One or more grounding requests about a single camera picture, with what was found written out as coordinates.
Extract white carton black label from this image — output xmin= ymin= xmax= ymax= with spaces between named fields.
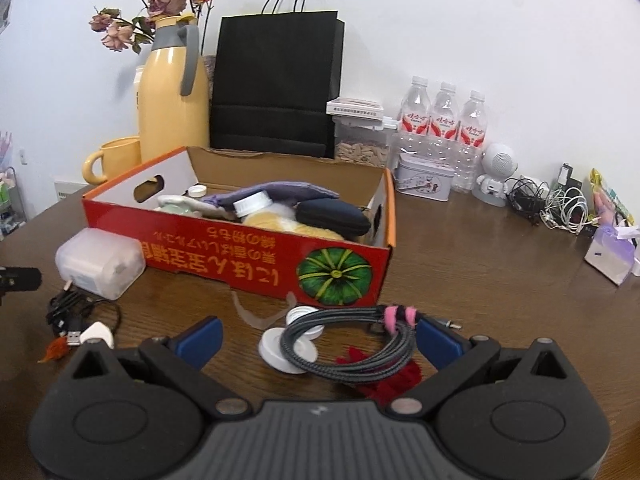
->
xmin=134 ymin=64 xmax=147 ymax=127

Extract white round disc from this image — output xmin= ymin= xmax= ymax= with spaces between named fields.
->
xmin=286 ymin=306 xmax=327 ymax=342
xmin=259 ymin=327 xmax=321 ymax=376

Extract purple tissue pack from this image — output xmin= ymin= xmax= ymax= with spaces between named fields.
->
xmin=584 ymin=225 xmax=636 ymax=286

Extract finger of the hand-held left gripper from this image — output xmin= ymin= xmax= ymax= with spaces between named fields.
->
xmin=0 ymin=266 xmax=44 ymax=307

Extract yellow thermos jug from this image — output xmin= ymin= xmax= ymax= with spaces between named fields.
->
xmin=137 ymin=14 xmax=211 ymax=163

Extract white plug adapter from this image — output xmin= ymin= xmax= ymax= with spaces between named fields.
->
xmin=79 ymin=323 xmax=117 ymax=349

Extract grey braided cable pink tie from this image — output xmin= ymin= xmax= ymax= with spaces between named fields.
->
xmin=280 ymin=304 xmax=464 ymax=382

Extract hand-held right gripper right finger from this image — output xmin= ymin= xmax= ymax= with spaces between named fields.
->
xmin=387 ymin=317 xmax=585 ymax=418

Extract black charger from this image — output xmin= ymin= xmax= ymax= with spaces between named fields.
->
xmin=555 ymin=162 xmax=583 ymax=196

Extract orange white plush toy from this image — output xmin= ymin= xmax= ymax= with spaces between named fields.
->
xmin=242 ymin=209 xmax=346 ymax=240

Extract black paper bag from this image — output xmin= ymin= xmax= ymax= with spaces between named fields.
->
xmin=209 ymin=0 xmax=346 ymax=161

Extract yellow green packet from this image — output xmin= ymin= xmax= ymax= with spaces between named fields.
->
xmin=587 ymin=168 xmax=637 ymax=227

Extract wire rack with small items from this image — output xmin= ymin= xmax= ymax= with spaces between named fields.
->
xmin=0 ymin=130 xmax=27 ymax=241

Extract orange printed cardboard box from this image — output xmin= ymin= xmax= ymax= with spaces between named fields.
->
xmin=81 ymin=146 xmax=397 ymax=308

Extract dark blue zip case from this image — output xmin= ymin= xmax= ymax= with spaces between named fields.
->
xmin=295 ymin=199 xmax=372 ymax=239

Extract white capped bottle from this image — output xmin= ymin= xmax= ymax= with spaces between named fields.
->
xmin=233 ymin=191 xmax=274 ymax=219

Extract pale plastic packet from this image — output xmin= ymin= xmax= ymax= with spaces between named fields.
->
xmin=156 ymin=194 xmax=206 ymax=219

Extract yellow mug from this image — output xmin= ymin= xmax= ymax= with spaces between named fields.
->
xmin=82 ymin=137 xmax=142 ymax=186

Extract clear seed container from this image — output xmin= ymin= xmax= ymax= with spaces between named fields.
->
xmin=332 ymin=115 xmax=399 ymax=168

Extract dried pink flowers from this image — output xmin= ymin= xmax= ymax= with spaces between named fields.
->
xmin=90 ymin=0 xmax=219 ymax=56

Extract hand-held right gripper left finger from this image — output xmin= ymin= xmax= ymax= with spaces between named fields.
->
xmin=60 ymin=316 xmax=253 ymax=418

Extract black usb cable bundle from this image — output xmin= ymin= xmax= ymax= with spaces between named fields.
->
xmin=46 ymin=284 xmax=122 ymax=348

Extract black tangled cables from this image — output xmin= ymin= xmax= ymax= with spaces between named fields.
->
xmin=505 ymin=175 xmax=551 ymax=227

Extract white red flat box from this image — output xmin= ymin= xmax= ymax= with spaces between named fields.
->
xmin=326 ymin=96 xmax=386 ymax=120

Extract translucent plastic case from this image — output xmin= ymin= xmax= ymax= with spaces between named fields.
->
xmin=55 ymin=227 xmax=147 ymax=301

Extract small orange brown scrap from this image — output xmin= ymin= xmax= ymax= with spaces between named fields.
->
xmin=37 ymin=337 xmax=69 ymax=364

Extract white robot figure speaker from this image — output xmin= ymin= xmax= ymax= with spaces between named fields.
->
xmin=472 ymin=143 xmax=519 ymax=207

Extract pale printed tin box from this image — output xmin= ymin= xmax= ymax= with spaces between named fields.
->
xmin=392 ymin=154 xmax=456 ymax=203

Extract clear plastic strip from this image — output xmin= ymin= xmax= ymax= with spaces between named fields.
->
xmin=231 ymin=290 xmax=289 ymax=332

